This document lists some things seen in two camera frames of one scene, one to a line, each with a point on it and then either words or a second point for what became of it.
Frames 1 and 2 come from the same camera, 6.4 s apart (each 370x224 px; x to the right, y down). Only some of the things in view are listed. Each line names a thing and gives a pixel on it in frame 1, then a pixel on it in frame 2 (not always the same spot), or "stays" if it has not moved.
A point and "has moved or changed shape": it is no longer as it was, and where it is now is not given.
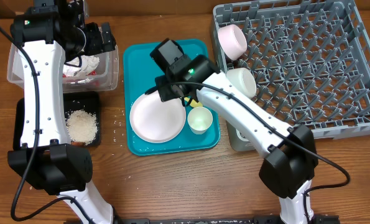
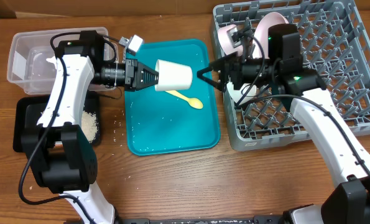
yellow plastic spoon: (193, 103) stays
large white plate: (153, 121) → (262, 33)
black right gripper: (165, 89) → (232, 70)
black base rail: (318, 219) stays
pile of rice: (81, 126) stays
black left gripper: (97, 45) → (134, 65)
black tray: (89, 101) stays
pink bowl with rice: (232, 41) stays
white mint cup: (199, 119) has moved or changed shape
